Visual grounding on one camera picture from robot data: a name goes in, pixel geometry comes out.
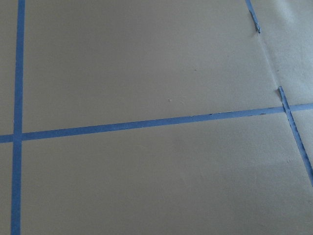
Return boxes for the short blue tape strip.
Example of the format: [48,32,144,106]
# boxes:
[278,86,313,185]

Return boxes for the long blue tape strip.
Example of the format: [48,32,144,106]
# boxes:
[0,102,313,144]

